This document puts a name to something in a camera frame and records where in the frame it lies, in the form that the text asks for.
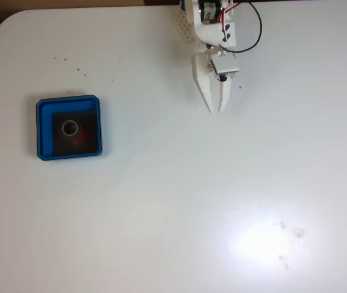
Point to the red roll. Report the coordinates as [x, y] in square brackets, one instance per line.
[79, 138]

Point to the blue plastic box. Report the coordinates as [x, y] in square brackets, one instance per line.
[45, 131]

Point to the black foam insert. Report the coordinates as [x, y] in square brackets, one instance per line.
[91, 143]

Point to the white camera box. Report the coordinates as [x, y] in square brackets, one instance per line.
[226, 64]

